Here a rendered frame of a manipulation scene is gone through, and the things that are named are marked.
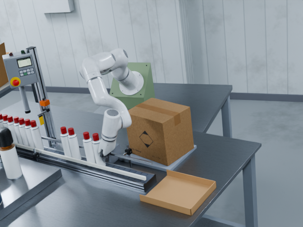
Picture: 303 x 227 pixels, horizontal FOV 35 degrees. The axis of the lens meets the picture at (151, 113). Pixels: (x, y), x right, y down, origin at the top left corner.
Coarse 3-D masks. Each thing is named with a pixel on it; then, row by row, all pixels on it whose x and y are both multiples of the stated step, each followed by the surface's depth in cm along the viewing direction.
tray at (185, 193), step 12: (168, 180) 258; (180, 180) 256; (192, 180) 254; (204, 180) 249; (156, 192) 249; (168, 192) 247; (180, 192) 246; (192, 192) 245; (204, 192) 243; (156, 204) 238; (168, 204) 234; (180, 204) 236; (192, 204) 235
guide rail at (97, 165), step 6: (18, 144) 303; (36, 150) 294; (42, 150) 291; (54, 156) 286; (60, 156) 282; (66, 156) 280; (78, 162) 275; (84, 162) 272; (90, 162) 270; (102, 168) 265; (108, 168) 262; (114, 168) 260; (126, 174) 255; (132, 174) 253; (144, 180) 249
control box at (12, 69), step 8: (8, 56) 284; (16, 56) 282; (24, 56) 283; (8, 64) 282; (16, 64) 283; (32, 64) 287; (8, 72) 283; (16, 72) 285; (24, 80) 288; (32, 80) 290
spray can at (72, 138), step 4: (68, 128) 274; (72, 128) 274; (72, 132) 273; (68, 136) 274; (72, 136) 273; (76, 136) 275; (72, 140) 274; (76, 140) 275; (72, 144) 275; (76, 144) 276; (72, 148) 276; (76, 148) 277; (72, 152) 278; (76, 152) 277; (72, 156) 280; (76, 156) 278; (80, 156) 280
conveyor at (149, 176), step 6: (24, 150) 302; (30, 150) 301; (48, 150) 297; (54, 150) 296; (48, 156) 290; (66, 162) 281; (72, 162) 280; (90, 168) 271; (96, 168) 270; (120, 168) 266; (126, 168) 266; (114, 174) 262; (120, 174) 261; (138, 174) 258; (144, 174) 258; (150, 174) 257; (138, 180) 253
